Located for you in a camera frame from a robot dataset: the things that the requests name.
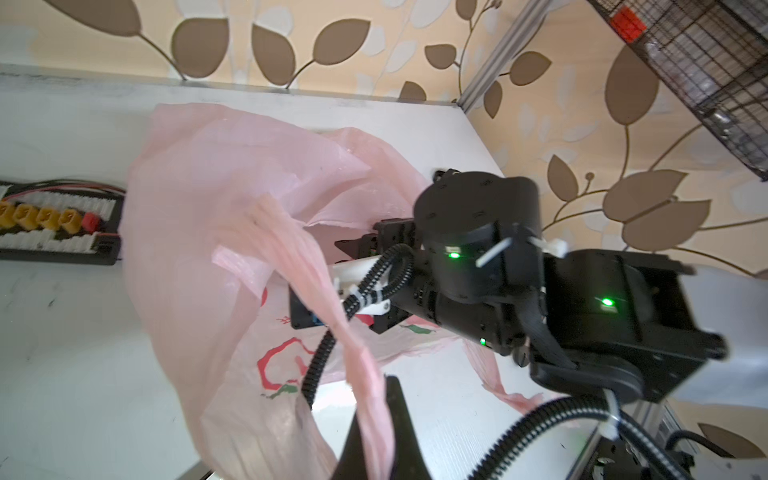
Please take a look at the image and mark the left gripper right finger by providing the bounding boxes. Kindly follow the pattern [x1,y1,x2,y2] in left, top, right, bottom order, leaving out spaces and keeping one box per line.
[385,376,432,480]

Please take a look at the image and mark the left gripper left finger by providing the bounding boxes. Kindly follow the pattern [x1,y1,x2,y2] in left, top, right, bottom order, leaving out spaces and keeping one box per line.
[331,416,369,480]

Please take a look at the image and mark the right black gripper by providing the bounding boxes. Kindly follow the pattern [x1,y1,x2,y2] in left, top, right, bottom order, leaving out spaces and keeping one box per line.
[289,217,433,336]

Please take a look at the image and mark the pink plastic fruit-print bag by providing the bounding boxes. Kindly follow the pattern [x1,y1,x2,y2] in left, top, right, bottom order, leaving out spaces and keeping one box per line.
[118,101,544,480]

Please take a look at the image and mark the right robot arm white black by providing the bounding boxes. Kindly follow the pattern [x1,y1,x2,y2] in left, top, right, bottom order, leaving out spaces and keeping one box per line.
[331,170,767,479]

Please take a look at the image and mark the black battery charger board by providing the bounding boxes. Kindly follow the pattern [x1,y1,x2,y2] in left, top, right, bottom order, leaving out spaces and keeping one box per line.
[1,179,126,266]

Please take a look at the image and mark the red-capped item in basket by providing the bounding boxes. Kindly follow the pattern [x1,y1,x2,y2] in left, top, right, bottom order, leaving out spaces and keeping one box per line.
[609,6,647,44]

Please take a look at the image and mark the right black wire basket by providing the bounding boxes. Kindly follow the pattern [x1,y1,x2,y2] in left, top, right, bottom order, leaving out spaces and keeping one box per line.
[591,0,767,181]

